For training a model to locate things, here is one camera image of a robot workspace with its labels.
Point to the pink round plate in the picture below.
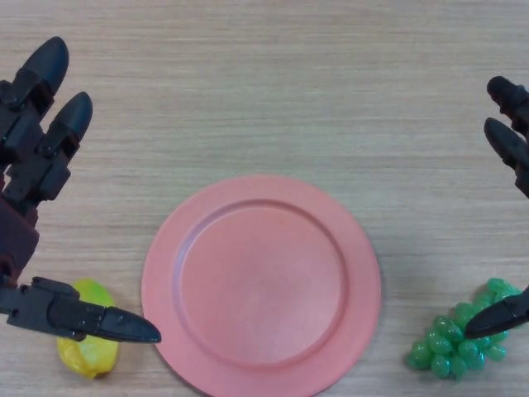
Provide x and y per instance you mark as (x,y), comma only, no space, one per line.
(260,285)

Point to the yellow starfruit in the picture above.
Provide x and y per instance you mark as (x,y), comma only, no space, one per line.
(93,357)

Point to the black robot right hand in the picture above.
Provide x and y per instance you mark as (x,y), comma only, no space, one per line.
(510,144)

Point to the green grapes bunch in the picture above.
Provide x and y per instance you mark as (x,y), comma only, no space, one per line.
(442,343)

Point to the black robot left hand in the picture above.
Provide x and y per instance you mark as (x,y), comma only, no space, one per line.
(37,165)

